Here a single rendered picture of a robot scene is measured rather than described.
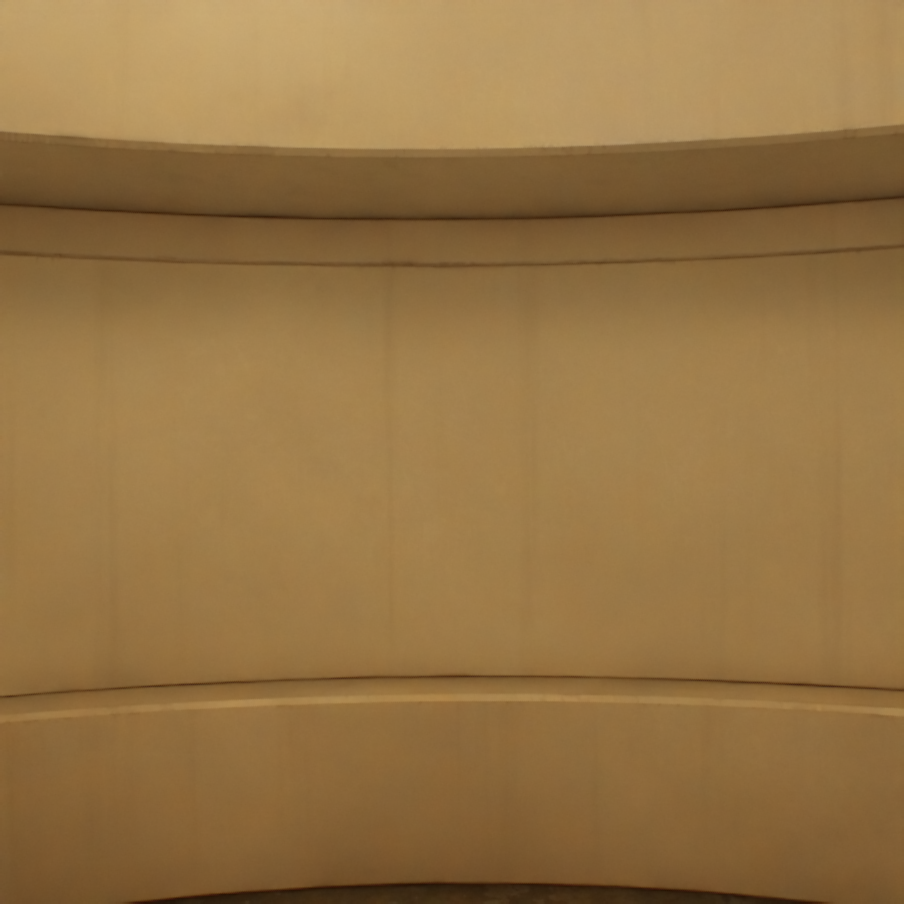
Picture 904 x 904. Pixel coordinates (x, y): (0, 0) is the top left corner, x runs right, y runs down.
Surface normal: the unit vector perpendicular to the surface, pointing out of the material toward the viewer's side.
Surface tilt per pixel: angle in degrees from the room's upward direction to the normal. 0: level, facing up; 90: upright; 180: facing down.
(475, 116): 90
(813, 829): 90
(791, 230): 90
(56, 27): 90
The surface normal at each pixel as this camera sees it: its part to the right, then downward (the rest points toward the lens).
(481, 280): -0.03, 0.00
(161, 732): 0.21, 0.00
